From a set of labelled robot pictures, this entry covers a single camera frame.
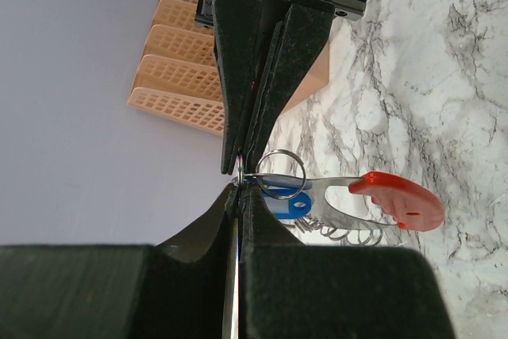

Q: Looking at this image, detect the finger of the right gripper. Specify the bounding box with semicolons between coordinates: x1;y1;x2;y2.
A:
212;0;270;175
243;5;333;170

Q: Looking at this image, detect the red handled keyring with rings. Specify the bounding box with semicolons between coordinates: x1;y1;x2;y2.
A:
255;149;445;247

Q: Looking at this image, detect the blue tagged key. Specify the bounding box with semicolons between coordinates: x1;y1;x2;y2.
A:
232;155;312;220

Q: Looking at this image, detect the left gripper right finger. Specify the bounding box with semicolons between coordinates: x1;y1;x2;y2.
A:
239;185;455;338

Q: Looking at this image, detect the peach desk file organizer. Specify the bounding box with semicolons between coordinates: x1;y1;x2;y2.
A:
126;0;330;137

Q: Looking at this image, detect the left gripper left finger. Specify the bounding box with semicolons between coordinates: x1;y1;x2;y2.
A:
1;185;238;338

